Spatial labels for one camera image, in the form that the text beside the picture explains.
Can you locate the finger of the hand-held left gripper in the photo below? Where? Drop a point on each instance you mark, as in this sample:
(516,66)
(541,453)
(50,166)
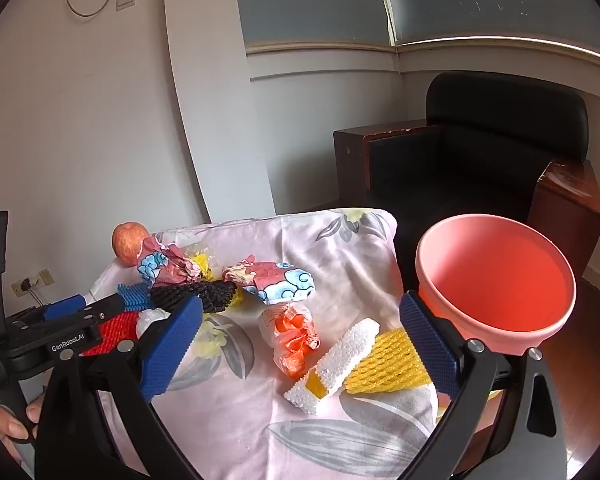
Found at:
(105,307)
(65,306)

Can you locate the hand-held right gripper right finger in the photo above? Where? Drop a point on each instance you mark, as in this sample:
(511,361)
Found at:
(427,345)

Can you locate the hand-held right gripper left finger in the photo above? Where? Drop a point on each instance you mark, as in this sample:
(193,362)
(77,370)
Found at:
(172,345)

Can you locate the red foam net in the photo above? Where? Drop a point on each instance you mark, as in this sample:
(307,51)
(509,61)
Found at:
(112,332)

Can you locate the blue foam net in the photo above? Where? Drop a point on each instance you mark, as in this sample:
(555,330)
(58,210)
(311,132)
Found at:
(135,297)

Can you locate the white plastic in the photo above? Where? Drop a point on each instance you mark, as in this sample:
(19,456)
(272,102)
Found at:
(150,320)

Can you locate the black foam net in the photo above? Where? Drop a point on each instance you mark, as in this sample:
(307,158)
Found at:
(210,292)

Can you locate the small printed paper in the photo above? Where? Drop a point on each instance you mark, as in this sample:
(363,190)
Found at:
(162,265)

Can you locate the white foam net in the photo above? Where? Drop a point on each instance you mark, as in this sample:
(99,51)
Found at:
(340,360)

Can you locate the pink plastic bucket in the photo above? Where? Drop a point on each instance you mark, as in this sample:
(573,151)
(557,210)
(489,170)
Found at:
(495,280)

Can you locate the clear plastic wrapper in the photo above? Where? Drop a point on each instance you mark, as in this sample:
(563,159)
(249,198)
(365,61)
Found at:
(197,250)

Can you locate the orange plastic bag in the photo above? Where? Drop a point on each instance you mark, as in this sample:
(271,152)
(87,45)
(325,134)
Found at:
(292,335)

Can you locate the large printed paper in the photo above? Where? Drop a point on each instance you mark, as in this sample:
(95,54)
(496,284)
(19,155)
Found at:
(275,280)

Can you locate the person's left hand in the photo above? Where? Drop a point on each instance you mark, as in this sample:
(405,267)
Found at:
(7,422)

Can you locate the red apple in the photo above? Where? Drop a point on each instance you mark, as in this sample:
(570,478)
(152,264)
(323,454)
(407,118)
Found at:
(129,245)

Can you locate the pink floral cloth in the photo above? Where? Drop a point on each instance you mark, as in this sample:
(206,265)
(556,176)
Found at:
(260,410)

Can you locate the black leather armchair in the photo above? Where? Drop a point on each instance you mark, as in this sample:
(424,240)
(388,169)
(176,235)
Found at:
(480,160)

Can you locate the frosted window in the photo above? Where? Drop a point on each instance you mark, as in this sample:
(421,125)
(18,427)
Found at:
(305,0)

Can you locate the white wall outlet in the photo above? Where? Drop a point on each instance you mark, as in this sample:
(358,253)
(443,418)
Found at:
(18,287)
(45,278)

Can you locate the white wall switch plate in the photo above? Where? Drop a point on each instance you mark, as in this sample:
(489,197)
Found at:
(126,0)

